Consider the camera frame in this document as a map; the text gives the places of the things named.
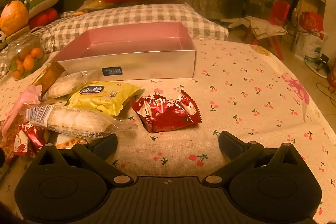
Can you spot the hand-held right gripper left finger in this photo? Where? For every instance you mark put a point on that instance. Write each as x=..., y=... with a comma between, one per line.
x=106, y=145

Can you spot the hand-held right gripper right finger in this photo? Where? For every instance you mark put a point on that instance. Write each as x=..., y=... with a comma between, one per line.
x=225, y=142

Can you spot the white biscuit packet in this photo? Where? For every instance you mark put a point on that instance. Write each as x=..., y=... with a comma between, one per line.
x=71, y=141

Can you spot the clear rice cake packet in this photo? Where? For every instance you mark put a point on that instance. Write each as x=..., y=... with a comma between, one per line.
x=63, y=86
x=76, y=119

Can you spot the yellow snack packet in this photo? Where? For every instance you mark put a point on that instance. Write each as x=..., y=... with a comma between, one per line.
x=102, y=99

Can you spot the red snack packet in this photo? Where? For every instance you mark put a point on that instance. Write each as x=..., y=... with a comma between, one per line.
x=23, y=142
x=162, y=115

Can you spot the silver box with pink inside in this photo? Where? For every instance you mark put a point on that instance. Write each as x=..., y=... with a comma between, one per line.
x=147, y=66

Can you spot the gold snack packet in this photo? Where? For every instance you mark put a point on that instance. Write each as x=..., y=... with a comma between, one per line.
x=48, y=75

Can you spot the pink snack packet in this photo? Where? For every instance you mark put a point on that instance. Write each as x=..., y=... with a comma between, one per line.
x=23, y=103

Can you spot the cherry print bed sheet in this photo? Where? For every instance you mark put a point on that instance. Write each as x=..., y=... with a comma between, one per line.
x=249, y=108

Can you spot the pile of small oranges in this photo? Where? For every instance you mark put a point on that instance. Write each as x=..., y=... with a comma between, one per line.
x=29, y=62

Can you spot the pile of cardboard pieces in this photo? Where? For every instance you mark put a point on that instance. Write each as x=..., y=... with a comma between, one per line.
x=262, y=27

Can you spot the grey checkered pillow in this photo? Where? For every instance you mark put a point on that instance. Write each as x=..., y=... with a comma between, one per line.
x=65, y=29
x=136, y=14

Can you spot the white sack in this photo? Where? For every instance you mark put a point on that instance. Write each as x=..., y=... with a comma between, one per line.
x=307, y=45

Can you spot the round glass jar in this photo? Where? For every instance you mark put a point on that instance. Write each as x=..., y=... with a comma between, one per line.
x=15, y=45

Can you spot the yellow flat packet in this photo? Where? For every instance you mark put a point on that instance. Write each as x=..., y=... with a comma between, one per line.
x=97, y=5

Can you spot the red plastic chair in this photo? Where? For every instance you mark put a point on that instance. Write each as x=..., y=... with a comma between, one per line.
x=281, y=11

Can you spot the small red plush cushion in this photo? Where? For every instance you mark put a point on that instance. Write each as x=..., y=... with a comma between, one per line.
x=43, y=18

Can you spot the red bag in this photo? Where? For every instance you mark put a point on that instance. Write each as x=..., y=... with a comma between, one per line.
x=311, y=22

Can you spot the green patterned pillow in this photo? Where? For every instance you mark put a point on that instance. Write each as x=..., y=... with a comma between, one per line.
x=42, y=2

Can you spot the large orange fruit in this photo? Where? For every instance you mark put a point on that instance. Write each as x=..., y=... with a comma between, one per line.
x=13, y=18

